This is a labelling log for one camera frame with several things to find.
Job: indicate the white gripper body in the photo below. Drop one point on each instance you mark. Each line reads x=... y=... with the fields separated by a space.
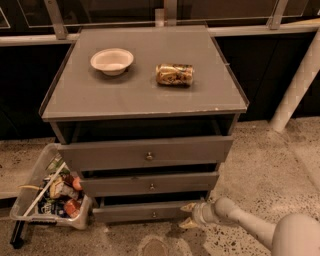
x=199 y=214

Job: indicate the grey bottom drawer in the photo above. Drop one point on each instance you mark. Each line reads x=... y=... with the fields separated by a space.
x=123 y=210

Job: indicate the grey drawer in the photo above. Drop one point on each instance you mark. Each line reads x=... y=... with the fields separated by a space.
x=123 y=210
x=154 y=184
x=143 y=153

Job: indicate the grey middle drawer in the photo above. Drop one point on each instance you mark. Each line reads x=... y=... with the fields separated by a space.
x=154 y=184

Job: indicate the grey drawer cabinet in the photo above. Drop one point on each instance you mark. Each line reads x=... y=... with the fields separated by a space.
x=85 y=105

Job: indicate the grey top drawer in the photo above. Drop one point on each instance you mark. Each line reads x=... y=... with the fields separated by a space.
x=143 y=153

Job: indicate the red snack packet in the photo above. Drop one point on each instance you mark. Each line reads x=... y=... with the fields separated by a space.
x=72 y=208

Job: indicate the white stick in bin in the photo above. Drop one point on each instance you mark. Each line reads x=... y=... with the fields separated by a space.
x=46 y=187

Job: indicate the crushed golden drink can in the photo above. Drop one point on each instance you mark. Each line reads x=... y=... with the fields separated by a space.
x=174 y=74

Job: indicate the clear plastic bin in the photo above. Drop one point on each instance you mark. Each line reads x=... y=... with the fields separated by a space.
x=24 y=208

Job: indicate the white paper bowl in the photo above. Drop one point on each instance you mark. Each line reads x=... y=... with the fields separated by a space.
x=112 y=62

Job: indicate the black tool on floor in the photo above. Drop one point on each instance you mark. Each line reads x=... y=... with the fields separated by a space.
x=16 y=240

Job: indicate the white slanted support post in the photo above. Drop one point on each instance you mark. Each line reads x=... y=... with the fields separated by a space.
x=299 y=85

